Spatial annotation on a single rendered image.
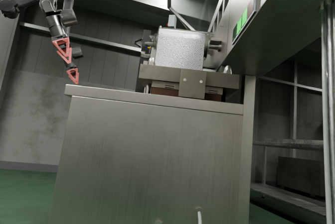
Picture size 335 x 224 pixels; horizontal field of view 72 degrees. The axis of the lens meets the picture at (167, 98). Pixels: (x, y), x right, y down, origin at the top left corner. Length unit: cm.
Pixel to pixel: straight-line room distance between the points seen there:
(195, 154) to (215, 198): 16
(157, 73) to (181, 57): 26
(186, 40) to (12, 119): 373
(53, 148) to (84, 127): 352
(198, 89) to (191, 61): 29
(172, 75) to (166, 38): 32
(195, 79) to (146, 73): 19
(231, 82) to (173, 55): 35
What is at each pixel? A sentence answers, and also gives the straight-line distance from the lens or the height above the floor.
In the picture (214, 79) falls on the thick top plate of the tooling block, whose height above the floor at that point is 100.
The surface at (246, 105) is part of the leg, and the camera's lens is 131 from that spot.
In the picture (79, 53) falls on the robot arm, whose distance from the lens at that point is 164.
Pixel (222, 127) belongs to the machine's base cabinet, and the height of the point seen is 81.
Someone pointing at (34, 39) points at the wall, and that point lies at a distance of 476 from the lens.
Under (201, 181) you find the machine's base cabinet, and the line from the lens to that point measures 85.
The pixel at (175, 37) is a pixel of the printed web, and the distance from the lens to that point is 120.
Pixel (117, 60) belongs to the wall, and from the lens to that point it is 457.
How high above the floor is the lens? 74
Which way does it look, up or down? 10 degrees up
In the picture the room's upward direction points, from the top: 7 degrees clockwise
